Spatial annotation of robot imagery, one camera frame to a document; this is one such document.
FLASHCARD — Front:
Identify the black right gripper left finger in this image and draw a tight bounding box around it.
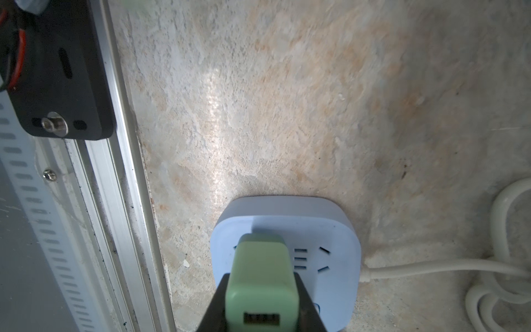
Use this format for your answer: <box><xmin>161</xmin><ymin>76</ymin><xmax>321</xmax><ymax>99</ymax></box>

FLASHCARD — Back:
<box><xmin>196</xmin><ymin>273</ymin><xmax>230</xmax><ymax>332</ymax></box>

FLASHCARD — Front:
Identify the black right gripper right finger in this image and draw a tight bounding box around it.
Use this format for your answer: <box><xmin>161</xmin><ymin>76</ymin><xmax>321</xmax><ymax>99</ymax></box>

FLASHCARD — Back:
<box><xmin>294</xmin><ymin>273</ymin><xmax>326</xmax><ymax>332</ymax></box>

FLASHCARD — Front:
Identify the green charger cube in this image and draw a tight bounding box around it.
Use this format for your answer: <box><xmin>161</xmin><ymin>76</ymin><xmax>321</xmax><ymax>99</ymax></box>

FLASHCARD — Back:
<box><xmin>225</xmin><ymin>233</ymin><xmax>300</xmax><ymax>331</ymax></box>

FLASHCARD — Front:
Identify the blue round power cube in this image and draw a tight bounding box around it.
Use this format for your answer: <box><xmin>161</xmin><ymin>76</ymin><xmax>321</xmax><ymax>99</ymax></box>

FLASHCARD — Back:
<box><xmin>210</xmin><ymin>196</ymin><xmax>362</xmax><ymax>331</ymax></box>

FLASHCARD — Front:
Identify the aluminium rail frame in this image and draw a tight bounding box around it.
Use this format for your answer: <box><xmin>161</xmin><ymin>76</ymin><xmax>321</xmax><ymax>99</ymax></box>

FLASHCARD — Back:
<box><xmin>0</xmin><ymin>0</ymin><xmax>177</xmax><ymax>332</ymax></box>

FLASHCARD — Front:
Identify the white cable of blue cube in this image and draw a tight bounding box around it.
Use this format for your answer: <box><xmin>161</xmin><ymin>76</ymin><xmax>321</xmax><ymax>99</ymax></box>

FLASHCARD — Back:
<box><xmin>360</xmin><ymin>177</ymin><xmax>531</xmax><ymax>332</ymax></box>

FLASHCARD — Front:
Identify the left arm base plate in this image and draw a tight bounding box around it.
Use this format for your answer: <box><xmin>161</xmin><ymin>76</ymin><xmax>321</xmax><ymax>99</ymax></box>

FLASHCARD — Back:
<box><xmin>1</xmin><ymin>1</ymin><xmax>116</xmax><ymax>141</ymax></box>

